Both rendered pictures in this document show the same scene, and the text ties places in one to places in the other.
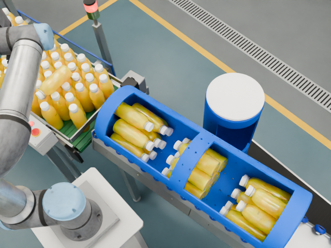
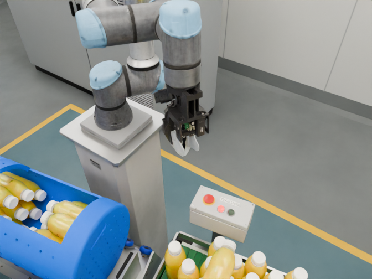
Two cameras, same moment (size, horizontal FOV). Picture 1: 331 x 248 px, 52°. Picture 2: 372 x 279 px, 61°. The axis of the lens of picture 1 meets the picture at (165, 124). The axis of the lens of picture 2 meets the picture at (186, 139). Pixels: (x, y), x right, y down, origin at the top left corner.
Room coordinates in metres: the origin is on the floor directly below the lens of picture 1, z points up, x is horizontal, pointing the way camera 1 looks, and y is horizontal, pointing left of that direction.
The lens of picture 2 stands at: (1.36, 0.30, 2.00)
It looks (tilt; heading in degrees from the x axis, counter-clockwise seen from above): 44 degrees down; 162
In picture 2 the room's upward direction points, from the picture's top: straight up
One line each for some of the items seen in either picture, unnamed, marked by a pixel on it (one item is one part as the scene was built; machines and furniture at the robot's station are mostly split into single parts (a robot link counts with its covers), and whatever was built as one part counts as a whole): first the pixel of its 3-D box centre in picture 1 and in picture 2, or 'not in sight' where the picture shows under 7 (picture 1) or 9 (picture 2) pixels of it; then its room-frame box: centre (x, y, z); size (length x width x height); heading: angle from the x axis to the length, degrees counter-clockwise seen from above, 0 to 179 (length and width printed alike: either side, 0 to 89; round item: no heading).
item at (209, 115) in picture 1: (225, 138); not in sight; (0.91, -0.35, 0.59); 0.28 x 0.28 x 0.88
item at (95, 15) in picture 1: (92, 12); not in sight; (1.41, 0.31, 1.18); 0.06 x 0.06 x 0.05
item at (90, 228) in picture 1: (78, 215); (112, 108); (0.35, 0.34, 1.23); 0.15 x 0.15 x 0.10
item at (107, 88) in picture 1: (107, 89); not in sight; (1.06, 0.28, 0.99); 0.07 x 0.07 x 0.18
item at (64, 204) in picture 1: (65, 205); (109, 83); (0.35, 0.35, 1.35); 0.13 x 0.12 x 0.14; 90
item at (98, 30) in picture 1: (115, 85); not in sight; (1.41, 0.31, 0.55); 0.04 x 0.04 x 1.10; 48
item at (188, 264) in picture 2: (69, 96); (188, 265); (0.97, 0.44, 1.08); 0.04 x 0.04 x 0.02
